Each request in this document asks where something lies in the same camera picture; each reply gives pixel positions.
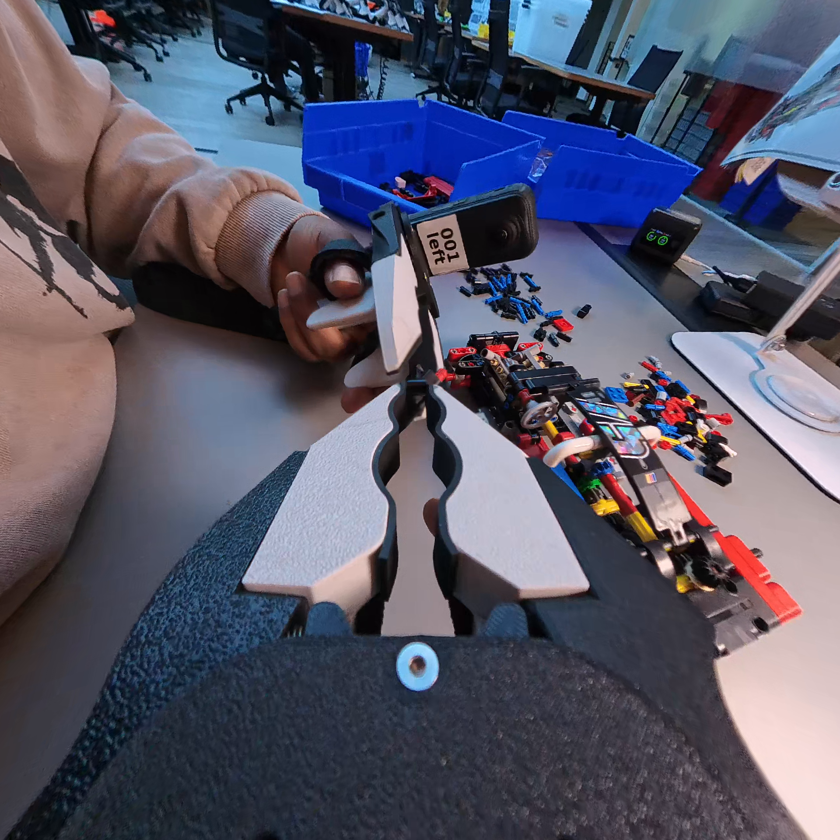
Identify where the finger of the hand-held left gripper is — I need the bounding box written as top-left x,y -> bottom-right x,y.
417,274 -> 446,386
369,251 -> 427,378

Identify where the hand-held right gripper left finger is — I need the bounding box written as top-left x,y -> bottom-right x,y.
241,384 -> 412,621

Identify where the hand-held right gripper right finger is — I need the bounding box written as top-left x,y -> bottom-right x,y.
423,385 -> 590,622

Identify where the black lego connector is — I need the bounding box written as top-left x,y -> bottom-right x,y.
402,377 -> 434,425

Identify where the lego car chassis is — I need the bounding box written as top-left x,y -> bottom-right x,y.
436,331 -> 803,657

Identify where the person's left forearm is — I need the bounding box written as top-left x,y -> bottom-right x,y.
62,56 -> 329,309

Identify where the heap of red black lego parts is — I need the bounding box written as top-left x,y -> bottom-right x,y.
379,171 -> 455,208

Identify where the pile of colourful lego pieces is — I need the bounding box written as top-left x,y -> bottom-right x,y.
620,356 -> 736,488

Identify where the lego instruction booklet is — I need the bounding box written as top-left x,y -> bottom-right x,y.
721,39 -> 840,175

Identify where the person's left hand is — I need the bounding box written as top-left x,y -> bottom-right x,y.
271,212 -> 393,414

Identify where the pile of black blue pins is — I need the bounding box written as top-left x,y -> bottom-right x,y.
458,262 -> 566,346

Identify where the blue storage bin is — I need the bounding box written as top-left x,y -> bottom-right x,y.
502,110 -> 704,228

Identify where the blue bin with white label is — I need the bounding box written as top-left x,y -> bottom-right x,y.
302,98 -> 546,228

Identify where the black device with green display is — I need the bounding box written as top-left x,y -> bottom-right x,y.
630,209 -> 704,266

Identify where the black padded armrest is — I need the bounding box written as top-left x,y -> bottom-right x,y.
131,261 -> 291,343

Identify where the white storage crate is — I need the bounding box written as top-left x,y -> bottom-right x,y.
512,0 -> 593,65

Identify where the red and blue storage rack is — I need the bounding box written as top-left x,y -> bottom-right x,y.
663,75 -> 799,212

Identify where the white book stand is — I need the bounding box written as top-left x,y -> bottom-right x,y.
671,164 -> 840,504

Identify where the black office chair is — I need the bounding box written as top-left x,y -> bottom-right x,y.
210,0 -> 324,127

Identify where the person's beige sweatshirt torso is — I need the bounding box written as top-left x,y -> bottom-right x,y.
0,0 -> 137,626

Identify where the black power adapter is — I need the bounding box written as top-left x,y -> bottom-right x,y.
699,266 -> 840,343

